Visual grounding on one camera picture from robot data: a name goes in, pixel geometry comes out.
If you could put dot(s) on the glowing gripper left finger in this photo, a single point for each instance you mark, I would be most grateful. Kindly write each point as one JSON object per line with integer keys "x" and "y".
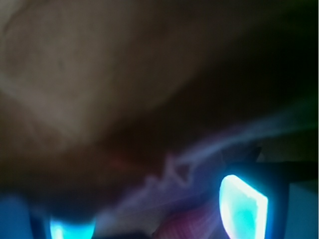
{"x": 49, "y": 227}

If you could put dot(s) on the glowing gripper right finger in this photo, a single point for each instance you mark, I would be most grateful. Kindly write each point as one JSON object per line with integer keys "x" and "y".
{"x": 270, "y": 200}

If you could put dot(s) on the orange spiral sea shell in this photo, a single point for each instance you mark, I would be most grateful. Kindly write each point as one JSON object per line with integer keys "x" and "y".
{"x": 198, "y": 223}

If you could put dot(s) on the brown paper bag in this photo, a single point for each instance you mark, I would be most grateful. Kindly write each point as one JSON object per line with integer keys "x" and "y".
{"x": 97, "y": 96}

